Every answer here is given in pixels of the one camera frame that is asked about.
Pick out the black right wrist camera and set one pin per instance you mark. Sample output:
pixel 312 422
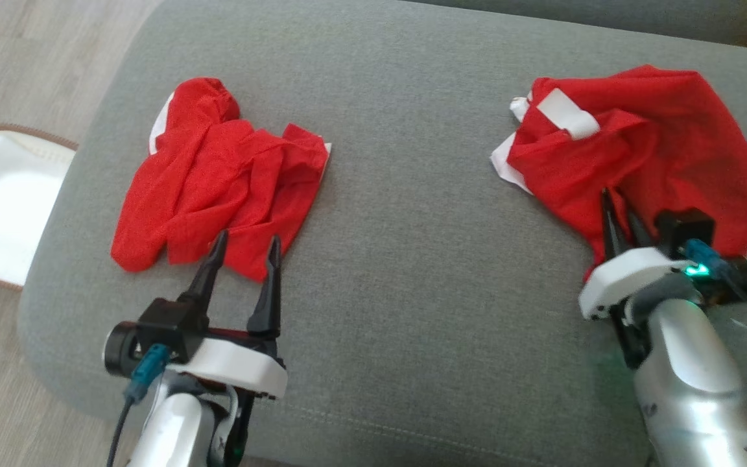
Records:
pixel 685 230

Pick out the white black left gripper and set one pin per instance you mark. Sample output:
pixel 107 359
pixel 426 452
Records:
pixel 237 363

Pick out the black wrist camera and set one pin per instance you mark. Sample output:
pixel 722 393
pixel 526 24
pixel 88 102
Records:
pixel 685 230
pixel 166 327

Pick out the grey sofa backrest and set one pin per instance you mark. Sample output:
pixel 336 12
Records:
pixel 607 16

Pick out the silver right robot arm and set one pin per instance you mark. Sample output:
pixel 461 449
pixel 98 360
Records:
pixel 691 389

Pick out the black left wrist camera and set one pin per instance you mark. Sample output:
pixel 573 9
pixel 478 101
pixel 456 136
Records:
pixel 166 327

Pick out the white laundry basket brown rim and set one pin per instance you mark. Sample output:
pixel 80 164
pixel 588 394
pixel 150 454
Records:
pixel 4 201

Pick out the red jersey number three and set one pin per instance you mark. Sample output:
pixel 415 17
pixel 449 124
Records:
pixel 659 149

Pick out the grey fabric sofa seat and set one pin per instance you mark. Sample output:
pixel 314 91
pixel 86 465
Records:
pixel 412 259

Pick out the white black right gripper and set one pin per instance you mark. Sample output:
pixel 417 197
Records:
pixel 620 279

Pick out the red shorts white stripes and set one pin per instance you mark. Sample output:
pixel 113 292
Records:
pixel 218 181

